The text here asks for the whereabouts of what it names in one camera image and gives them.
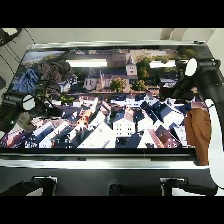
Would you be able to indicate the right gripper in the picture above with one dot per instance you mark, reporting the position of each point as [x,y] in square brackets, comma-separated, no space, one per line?
[170,91]

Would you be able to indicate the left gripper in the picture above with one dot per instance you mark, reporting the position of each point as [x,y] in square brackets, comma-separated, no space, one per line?
[50,106]

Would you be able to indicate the brown shirt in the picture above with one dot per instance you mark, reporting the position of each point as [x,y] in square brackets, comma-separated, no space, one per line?
[198,130]

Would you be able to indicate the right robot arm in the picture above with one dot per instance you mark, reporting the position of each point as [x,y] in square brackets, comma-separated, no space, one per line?
[210,83]

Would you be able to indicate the blue garment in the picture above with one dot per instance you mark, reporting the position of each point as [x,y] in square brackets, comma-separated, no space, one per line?
[26,81]

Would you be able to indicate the grey garment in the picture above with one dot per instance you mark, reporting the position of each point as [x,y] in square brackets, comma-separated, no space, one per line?
[55,70]

